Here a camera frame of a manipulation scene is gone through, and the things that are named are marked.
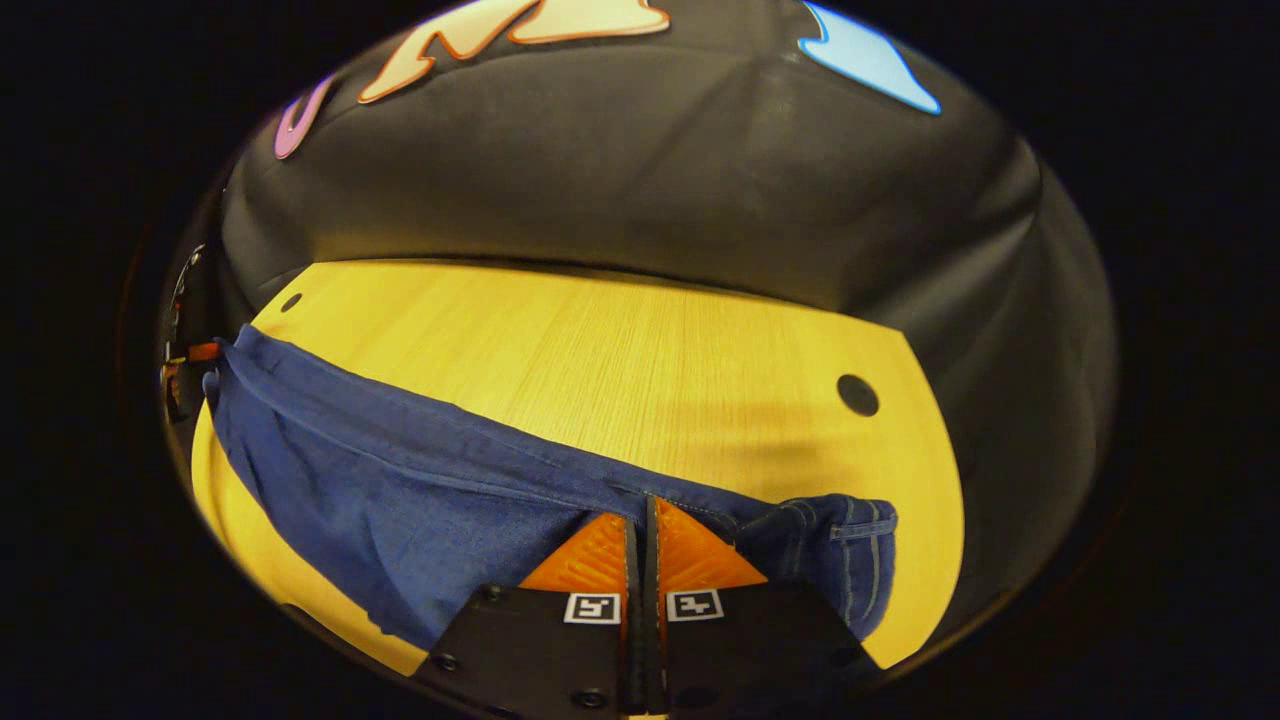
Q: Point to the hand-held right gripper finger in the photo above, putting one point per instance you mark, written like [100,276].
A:
[632,560]
[652,560]

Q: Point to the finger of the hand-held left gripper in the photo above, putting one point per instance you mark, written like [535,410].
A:
[205,352]

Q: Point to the blue jeans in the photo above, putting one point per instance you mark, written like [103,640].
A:
[350,470]

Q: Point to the black backdrop cloth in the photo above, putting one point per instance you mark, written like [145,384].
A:
[700,180]

